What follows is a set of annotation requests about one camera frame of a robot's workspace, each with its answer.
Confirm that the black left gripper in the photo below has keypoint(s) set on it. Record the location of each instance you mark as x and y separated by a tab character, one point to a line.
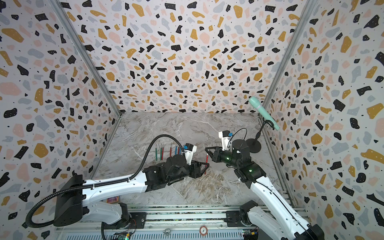
196	167

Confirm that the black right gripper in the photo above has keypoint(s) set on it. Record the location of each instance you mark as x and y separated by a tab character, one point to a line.
214	155

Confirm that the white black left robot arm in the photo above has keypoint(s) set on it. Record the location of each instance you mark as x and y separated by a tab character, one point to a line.
85	199

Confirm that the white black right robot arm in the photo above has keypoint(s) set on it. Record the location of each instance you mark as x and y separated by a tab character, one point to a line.
282	222

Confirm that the black microphone stand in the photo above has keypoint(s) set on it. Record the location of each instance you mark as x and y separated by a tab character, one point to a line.
254	143

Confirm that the mint green microphone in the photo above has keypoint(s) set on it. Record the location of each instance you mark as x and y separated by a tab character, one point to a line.
254	102

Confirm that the purple orange small box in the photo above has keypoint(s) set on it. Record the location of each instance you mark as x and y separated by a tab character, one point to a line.
113	200

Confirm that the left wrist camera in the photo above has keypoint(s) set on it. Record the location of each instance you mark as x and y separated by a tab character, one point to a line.
189	150

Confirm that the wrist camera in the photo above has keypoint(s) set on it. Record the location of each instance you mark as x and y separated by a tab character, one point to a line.
226	139
189	150

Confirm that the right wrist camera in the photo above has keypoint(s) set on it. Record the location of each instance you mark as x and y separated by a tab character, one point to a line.
226	139

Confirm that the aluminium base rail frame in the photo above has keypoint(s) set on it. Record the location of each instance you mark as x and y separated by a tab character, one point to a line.
201	222

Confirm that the aluminium corner post left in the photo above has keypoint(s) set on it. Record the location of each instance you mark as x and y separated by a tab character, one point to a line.
65	21

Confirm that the aluminium corner post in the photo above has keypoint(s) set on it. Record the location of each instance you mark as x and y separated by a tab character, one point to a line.
302	22
65	21

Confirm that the aluminium corner post right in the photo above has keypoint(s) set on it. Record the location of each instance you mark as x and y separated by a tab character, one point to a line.
302	22

